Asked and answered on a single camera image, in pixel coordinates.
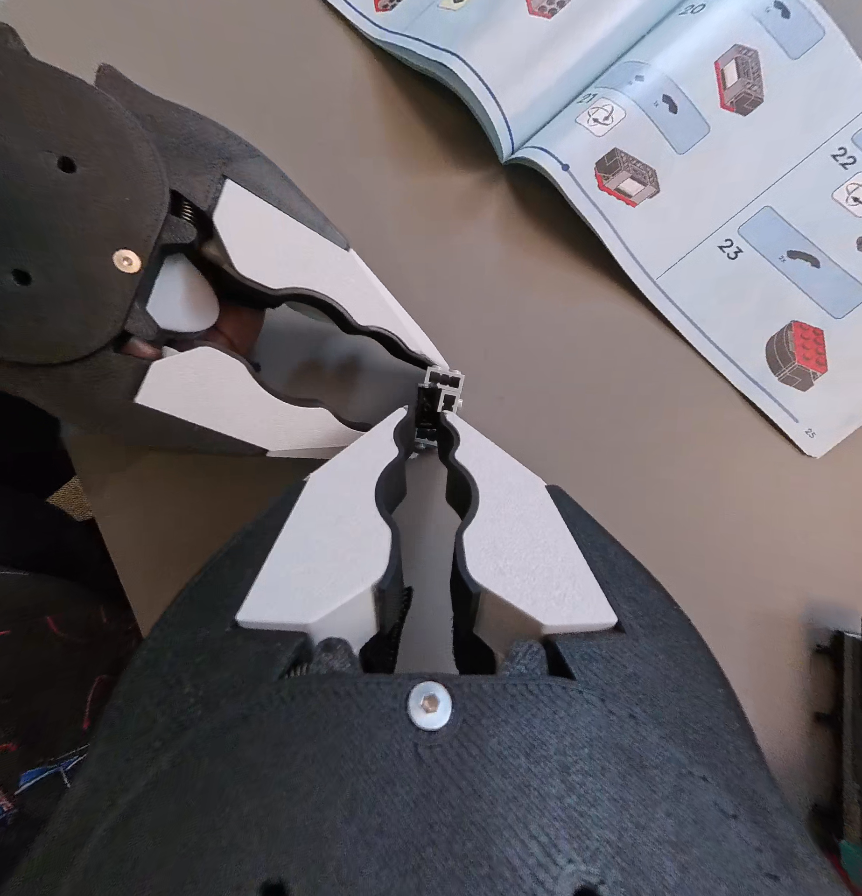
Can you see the toy brick instruction booklet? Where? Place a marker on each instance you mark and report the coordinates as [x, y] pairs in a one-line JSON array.
[[683, 210]]

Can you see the grey red toy brick assembly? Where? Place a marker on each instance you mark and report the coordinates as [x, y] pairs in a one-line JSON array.
[[441, 381]]

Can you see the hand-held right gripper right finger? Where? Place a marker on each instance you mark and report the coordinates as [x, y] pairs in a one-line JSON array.
[[536, 553]]

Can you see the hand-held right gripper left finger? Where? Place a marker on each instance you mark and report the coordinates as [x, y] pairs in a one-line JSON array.
[[319, 553]]

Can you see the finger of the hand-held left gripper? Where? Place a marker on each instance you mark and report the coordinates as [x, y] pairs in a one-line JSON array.
[[319, 266], [214, 399]]

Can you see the person's dark red patterned garment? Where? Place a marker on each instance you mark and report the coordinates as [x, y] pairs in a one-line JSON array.
[[39, 665]]

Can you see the dark slotted rack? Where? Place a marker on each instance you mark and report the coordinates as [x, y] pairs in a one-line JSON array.
[[858, 735]]

